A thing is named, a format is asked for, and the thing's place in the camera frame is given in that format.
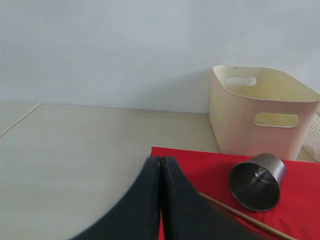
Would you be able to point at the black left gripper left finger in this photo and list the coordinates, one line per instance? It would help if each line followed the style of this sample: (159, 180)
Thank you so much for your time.
(136, 216)

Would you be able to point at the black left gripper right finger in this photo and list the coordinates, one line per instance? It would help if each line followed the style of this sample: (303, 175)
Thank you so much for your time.
(188, 216)

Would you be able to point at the cream plastic storage bin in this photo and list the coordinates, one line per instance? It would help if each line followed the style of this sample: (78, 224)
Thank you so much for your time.
(257, 110)

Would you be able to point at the red scalloped table cloth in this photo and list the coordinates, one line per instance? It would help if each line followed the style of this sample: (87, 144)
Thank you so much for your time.
(298, 212)

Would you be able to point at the stainless steel cup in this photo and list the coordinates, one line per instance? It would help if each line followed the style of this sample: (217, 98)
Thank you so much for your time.
(256, 183)

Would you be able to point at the upper wooden chopstick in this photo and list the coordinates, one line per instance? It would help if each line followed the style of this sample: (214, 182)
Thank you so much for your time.
(249, 219)

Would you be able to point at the white perforated plastic basket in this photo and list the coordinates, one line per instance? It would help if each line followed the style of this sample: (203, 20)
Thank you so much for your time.
(312, 140)

